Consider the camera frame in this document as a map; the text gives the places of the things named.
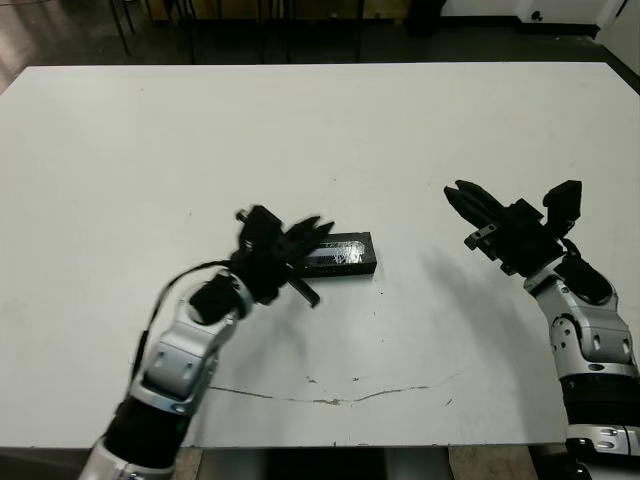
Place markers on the black waste bin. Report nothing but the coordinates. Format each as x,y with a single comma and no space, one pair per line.
424,17

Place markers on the black box lid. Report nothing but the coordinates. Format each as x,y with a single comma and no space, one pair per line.
345,265

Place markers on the small black round object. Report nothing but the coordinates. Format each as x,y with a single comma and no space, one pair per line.
538,16

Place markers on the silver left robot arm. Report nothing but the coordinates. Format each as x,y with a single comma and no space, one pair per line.
180,360

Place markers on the robot lower body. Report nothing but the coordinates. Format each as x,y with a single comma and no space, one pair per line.
325,465

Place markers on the white door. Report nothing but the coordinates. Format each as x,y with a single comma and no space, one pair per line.
614,21

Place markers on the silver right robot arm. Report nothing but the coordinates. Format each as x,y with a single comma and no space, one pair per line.
590,330

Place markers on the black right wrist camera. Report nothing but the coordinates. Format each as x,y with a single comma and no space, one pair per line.
565,200

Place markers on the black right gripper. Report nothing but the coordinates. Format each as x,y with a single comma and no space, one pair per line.
525,245

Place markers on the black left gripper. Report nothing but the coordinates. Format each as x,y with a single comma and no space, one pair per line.
262,260

